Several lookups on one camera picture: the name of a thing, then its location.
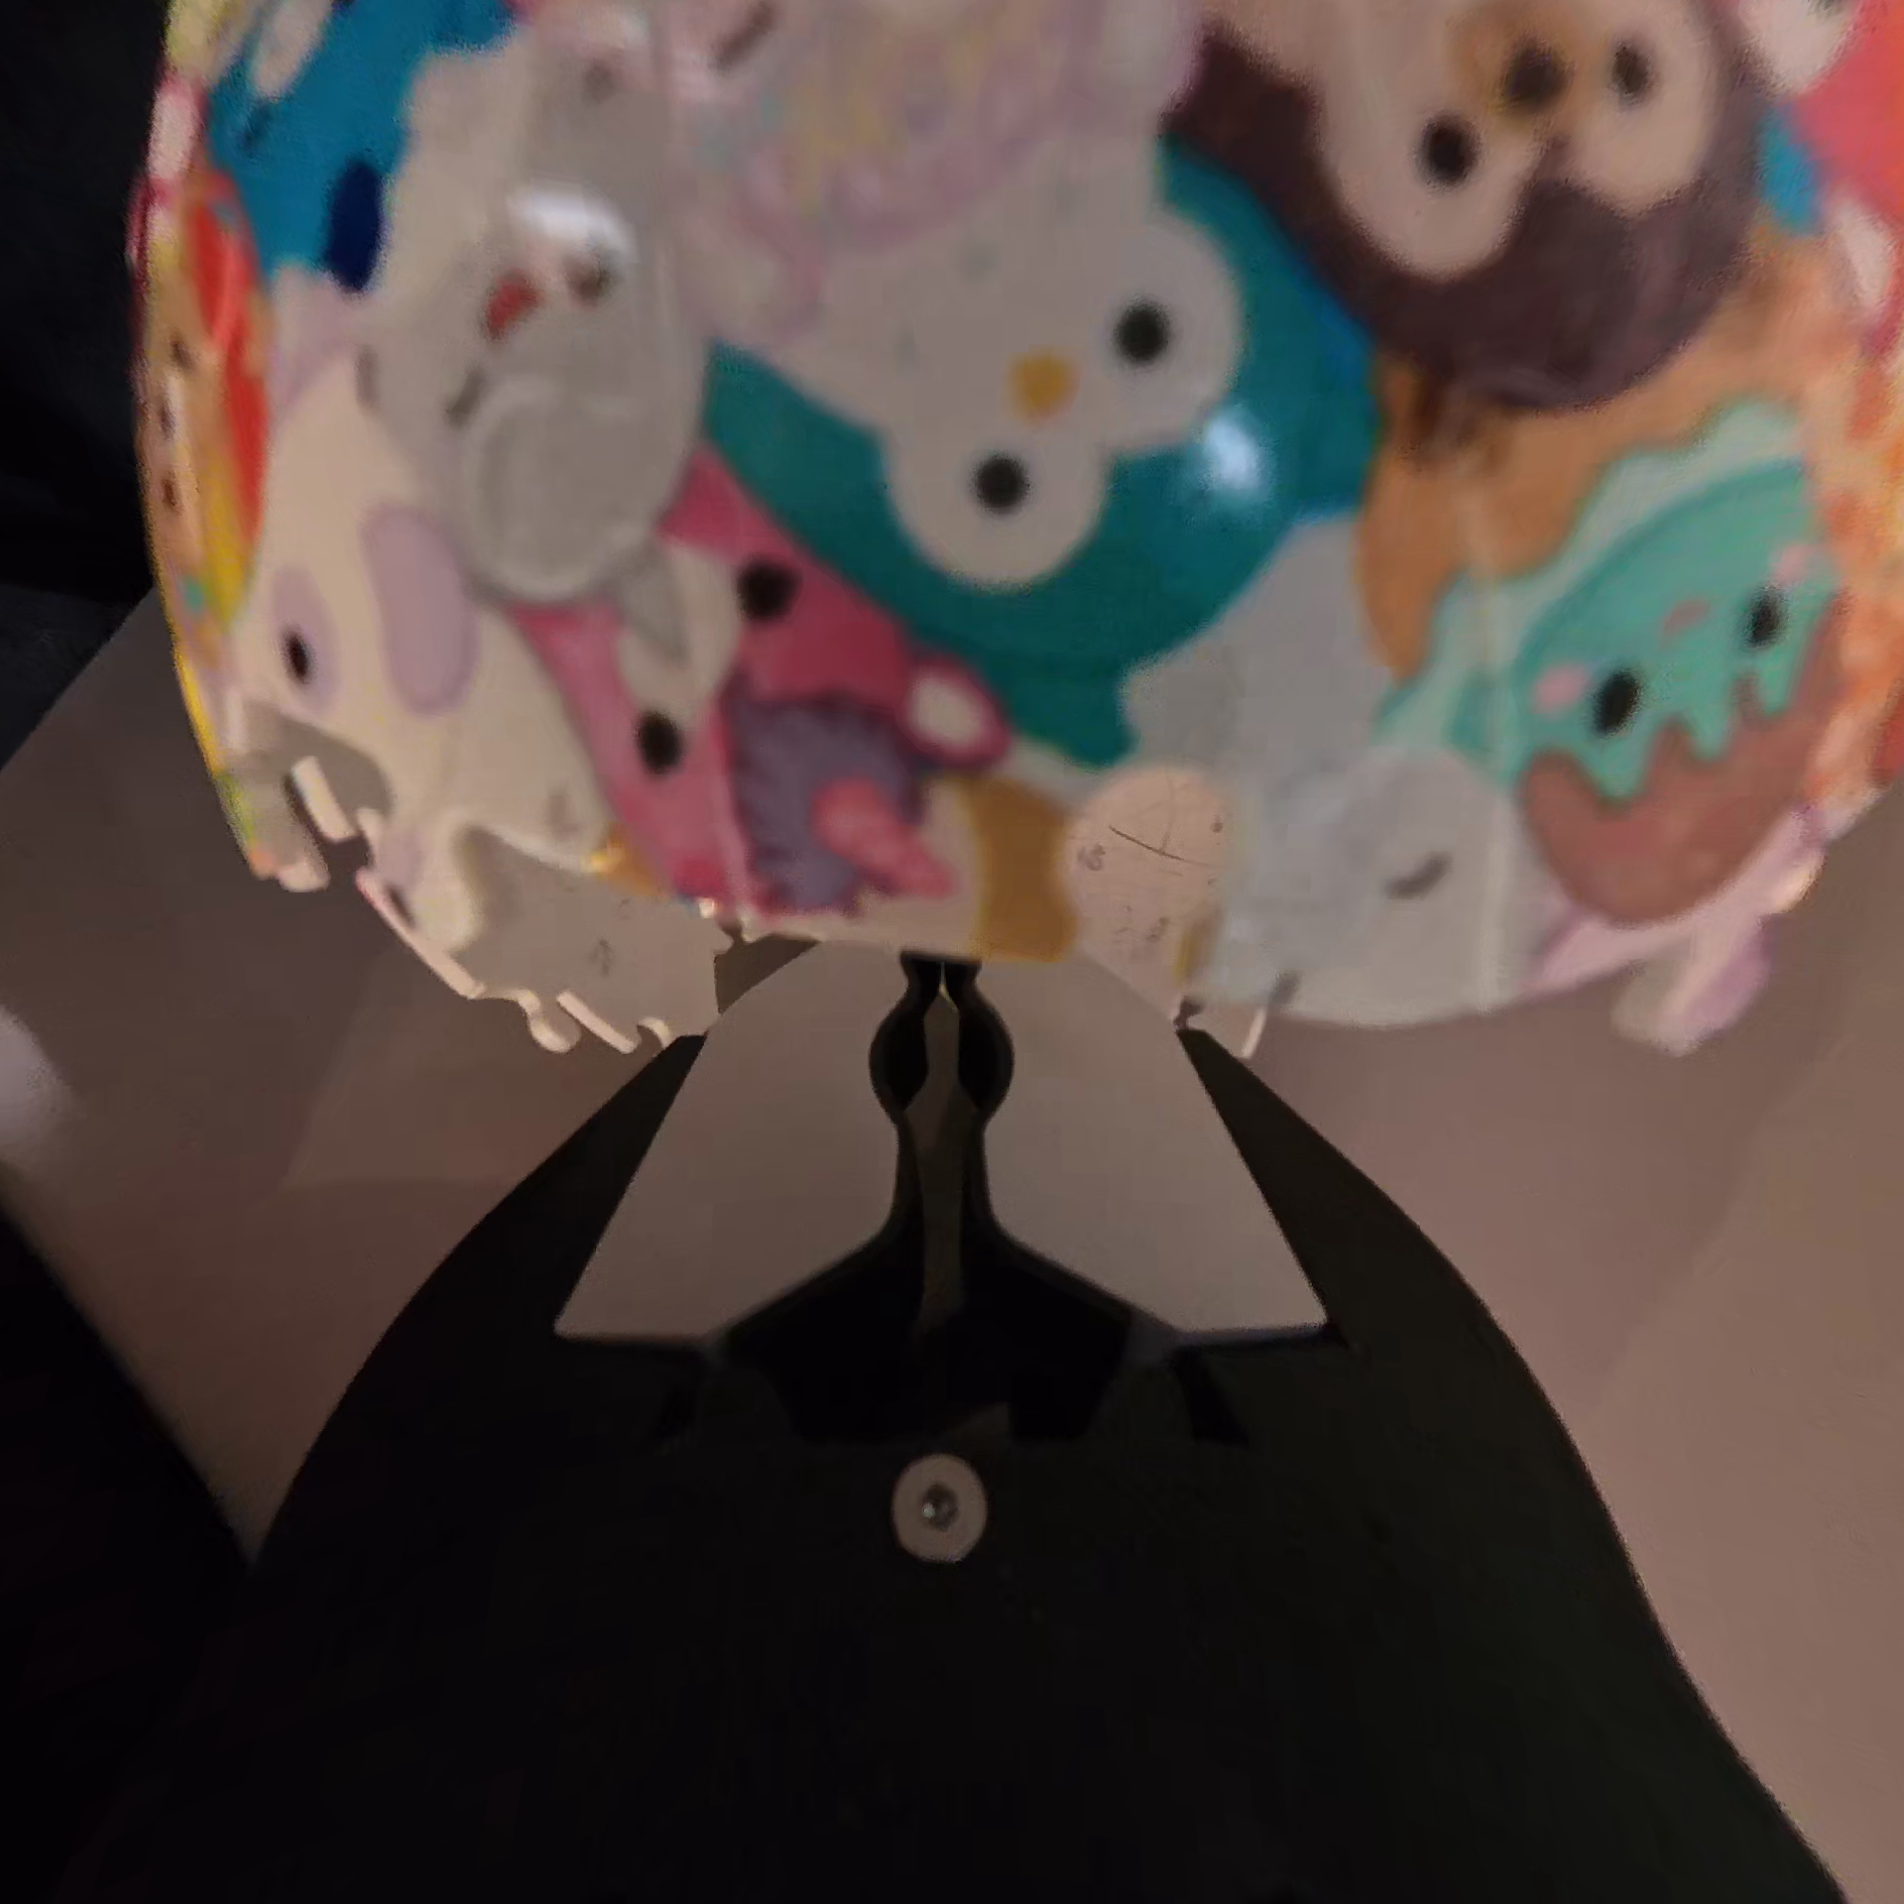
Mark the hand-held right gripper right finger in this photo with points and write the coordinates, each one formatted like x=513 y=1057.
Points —
x=1147 y=1234

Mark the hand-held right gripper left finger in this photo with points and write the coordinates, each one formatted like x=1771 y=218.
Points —
x=744 y=1222

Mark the colourful puzzle ball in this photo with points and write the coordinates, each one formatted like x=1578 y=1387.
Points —
x=967 y=449

